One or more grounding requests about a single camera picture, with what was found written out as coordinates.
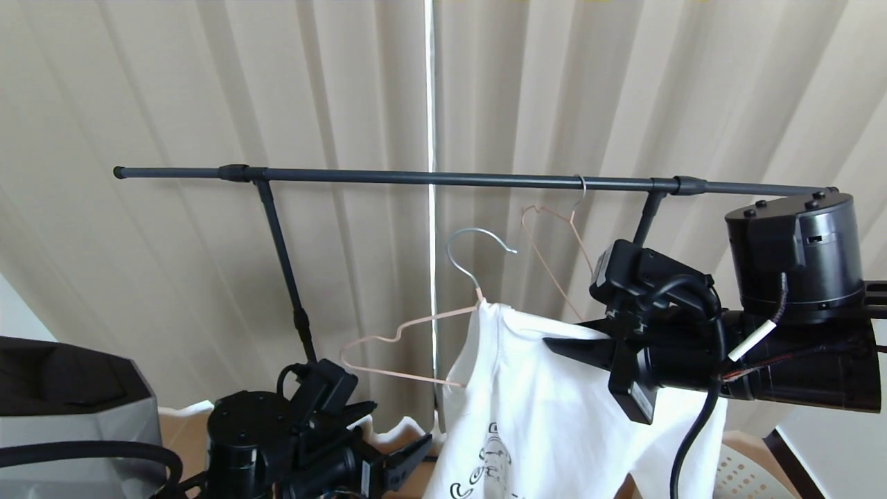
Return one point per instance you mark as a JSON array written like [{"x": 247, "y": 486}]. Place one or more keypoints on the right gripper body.
[{"x": 693, "y": 360}]

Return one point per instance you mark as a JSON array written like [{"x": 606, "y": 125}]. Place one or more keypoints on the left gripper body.
[{"x": 339, "y": 475}]

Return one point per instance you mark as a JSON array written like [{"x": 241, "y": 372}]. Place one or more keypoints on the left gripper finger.
[
  {"x": 405, "y": 463},
  {"x": 357, "y": 414}
]

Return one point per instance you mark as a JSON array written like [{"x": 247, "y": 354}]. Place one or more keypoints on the white printed t-shirt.
[{"x": 554, "y": 430}]

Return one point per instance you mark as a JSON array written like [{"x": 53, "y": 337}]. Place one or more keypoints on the pink clothes hanger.
[
  {"x": 583, "y": 188},
  {"x": 479, "y": 294}
]

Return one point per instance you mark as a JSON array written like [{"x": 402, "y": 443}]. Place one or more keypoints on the white laundry basket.
[{"x": 745, "y": 478}]

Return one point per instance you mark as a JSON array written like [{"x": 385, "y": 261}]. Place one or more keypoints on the black clothes rack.
[{"x": 346, "y": 174}]

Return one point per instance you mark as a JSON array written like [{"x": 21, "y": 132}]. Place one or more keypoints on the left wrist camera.
[{"x": 322, "y": 395}]

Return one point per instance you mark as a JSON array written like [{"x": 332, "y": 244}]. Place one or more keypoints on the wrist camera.
[
  {"x": 644, "y": 277},
  {"x": 322, "y": 395}
]

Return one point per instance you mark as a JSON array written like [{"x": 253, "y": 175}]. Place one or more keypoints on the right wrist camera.
[{"x": 644, "y": 277}]

